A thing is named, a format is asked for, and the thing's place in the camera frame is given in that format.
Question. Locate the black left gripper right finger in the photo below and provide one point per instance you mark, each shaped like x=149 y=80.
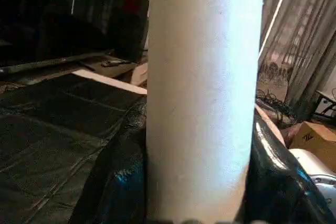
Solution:
x=278 y=182

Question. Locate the grey sheer curtain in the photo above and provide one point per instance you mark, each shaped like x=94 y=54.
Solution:
x=299 y=35

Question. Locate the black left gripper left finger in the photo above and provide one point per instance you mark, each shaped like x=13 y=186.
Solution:
x=118 y=177

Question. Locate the black remote control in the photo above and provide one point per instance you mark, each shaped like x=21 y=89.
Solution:
x=115 y=63

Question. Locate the dark low furniture silver edge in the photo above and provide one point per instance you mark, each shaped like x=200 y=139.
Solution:
x=58 y=62

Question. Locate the white plastic table leg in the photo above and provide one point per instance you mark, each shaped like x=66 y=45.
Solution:
x=205 y=87

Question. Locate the brown cardboard box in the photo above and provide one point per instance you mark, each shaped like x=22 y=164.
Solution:
x=315 y=137

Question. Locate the black work mat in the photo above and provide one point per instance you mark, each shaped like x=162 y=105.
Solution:
x=52 y=129

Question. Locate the white rounded machine part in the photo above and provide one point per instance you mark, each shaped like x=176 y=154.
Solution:
x=315 y=166

